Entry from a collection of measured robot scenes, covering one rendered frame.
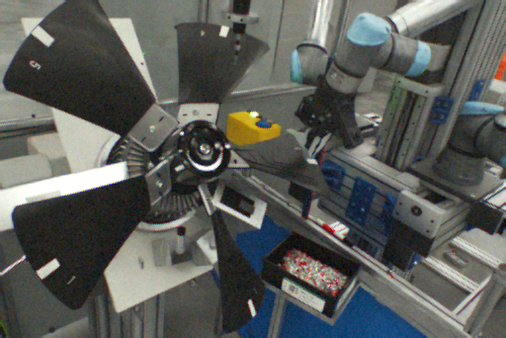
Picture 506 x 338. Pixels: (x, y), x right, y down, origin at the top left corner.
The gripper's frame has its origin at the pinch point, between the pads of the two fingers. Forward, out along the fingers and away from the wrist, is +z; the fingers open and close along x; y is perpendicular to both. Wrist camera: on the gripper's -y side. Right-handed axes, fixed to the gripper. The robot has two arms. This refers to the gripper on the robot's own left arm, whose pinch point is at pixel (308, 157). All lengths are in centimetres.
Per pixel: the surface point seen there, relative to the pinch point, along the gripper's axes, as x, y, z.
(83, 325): 32, 40, 132
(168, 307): -4, 29, 128
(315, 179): 2.6, -6.0, 1.2
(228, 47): 13.0, 25.6, -15.4
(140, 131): 39.1, 14.6, -4.5
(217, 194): 21.9, 4.6, 10.3
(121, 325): 32, 15, 85
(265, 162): 14.5, 1.3, -1.2
